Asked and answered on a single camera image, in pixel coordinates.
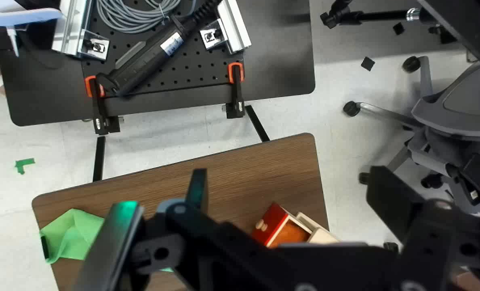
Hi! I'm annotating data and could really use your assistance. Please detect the green cloth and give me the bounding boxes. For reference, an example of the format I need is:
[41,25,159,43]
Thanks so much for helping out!
[38,206,109,266]

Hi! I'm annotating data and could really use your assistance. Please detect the red drawer with knob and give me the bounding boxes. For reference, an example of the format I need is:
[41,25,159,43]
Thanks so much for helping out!
[248,200,311,250]

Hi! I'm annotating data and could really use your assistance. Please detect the green floor tape mark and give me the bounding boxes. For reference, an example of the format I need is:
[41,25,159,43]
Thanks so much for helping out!
[12,156,36,176]

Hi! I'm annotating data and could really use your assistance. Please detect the grey coiled cable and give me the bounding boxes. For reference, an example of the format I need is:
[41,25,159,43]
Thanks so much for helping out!
[95,0,182,35]

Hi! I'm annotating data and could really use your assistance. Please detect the black chair base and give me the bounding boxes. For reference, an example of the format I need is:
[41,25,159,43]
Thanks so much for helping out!
[318,0,458,45]

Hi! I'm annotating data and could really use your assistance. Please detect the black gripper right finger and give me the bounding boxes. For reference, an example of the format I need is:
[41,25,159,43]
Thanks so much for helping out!
[364,164,455,255]

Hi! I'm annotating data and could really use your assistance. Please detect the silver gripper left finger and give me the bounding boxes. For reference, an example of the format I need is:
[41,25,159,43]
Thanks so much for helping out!
[67,198,146,291]

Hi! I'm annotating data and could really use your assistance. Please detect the grey office chair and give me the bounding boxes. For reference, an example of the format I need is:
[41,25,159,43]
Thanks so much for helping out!
[340,49,480,216]

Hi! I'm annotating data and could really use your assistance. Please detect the wooden two-tier table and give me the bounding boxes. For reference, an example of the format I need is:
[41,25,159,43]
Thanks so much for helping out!
[30,130,329,291]

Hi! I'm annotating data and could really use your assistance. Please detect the black handheld power tool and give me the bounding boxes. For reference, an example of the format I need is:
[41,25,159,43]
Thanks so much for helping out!
[95,0,222,100]

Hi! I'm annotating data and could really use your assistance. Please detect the orange black bar clamp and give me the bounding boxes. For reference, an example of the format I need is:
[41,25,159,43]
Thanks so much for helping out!
[224,59,272,143]
[82,72,122,184]

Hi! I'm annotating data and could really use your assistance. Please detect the aluminium extrusion bar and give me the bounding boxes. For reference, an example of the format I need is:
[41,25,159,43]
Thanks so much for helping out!
[198,0,253,54]
[49,0,111,61]

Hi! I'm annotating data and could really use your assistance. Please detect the black perforated breadboard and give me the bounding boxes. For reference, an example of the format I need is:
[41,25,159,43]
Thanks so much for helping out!
[78,0,248,101]

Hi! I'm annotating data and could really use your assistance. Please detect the pale blue plastic object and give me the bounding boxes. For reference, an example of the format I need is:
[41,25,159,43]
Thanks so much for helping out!
[0,0,64,58]

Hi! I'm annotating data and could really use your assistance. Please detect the black cart table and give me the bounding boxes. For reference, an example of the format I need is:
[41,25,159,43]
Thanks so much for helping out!
[0,0,316,129]

